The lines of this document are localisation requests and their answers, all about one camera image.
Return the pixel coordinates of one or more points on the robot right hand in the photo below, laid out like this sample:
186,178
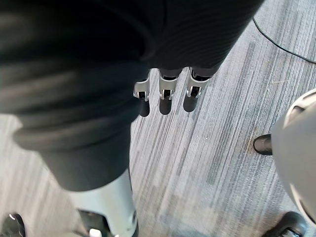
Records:
86,74

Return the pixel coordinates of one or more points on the black shiny round object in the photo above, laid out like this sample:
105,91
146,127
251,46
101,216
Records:
11,225

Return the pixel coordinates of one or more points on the dark robot right foot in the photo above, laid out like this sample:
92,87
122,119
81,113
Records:
263,145

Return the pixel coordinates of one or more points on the dark robot foot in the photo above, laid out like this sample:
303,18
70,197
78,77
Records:
263,145
287,225

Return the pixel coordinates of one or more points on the silver robot right leg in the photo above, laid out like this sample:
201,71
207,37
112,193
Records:
296,160

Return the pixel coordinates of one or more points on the dark robot left foot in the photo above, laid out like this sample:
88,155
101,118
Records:
287,225

